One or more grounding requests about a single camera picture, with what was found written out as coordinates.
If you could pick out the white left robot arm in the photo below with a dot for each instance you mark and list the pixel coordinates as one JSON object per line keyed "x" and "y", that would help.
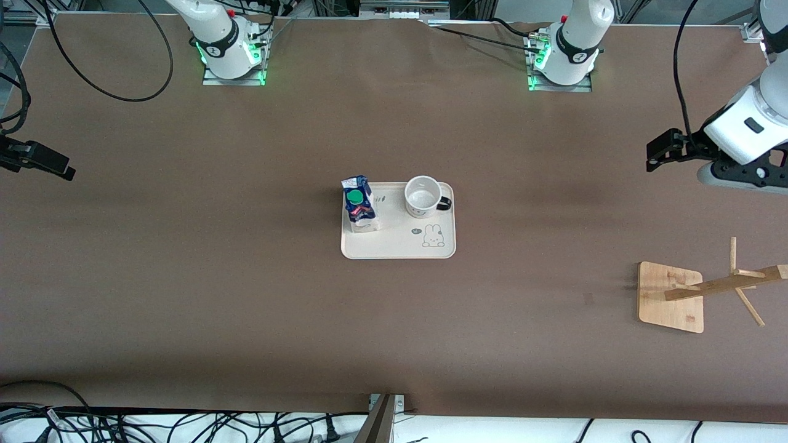
{"x": 575, "y": 43}

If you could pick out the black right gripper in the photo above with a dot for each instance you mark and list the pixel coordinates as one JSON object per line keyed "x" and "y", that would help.
{"x": 13, "y": 152}

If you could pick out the silver aluminium rail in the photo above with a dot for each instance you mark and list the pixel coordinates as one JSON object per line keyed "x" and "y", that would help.
{"x": 403, "y": 7}

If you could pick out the metal table corner bracket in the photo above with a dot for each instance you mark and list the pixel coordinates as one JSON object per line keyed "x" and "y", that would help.
{"x": 751, "y": 32}
{"x": 43, "y": 18}

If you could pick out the wooden cup stand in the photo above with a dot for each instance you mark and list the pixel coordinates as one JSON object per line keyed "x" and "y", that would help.
{"x": 668, "y": 307}

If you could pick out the grey metal beam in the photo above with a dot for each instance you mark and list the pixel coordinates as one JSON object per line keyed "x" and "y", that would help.
{"x": 378, "y": 427}

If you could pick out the beige rabbit print tray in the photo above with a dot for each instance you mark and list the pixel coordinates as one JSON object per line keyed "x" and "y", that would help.
{"x": 400, "y": 243}

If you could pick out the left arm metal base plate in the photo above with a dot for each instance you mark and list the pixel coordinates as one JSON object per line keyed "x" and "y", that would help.
{"x": 557, "y": 88}

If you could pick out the white smiley face cup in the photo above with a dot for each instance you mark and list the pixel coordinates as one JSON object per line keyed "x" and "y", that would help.
{"x": 422, "y": 197}

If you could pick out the small metal bracket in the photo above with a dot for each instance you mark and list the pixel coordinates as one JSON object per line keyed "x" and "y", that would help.
{"x": 399, "y": 403}

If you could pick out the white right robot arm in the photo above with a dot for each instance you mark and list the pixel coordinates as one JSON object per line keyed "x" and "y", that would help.
{"x": 225, "y": 37}

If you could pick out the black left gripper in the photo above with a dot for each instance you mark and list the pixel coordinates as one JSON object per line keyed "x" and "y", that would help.
{"x": 691, "y": 144}

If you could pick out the blue white milk carton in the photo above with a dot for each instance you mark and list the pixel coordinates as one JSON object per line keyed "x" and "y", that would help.
{"x": 363, "y": 215}

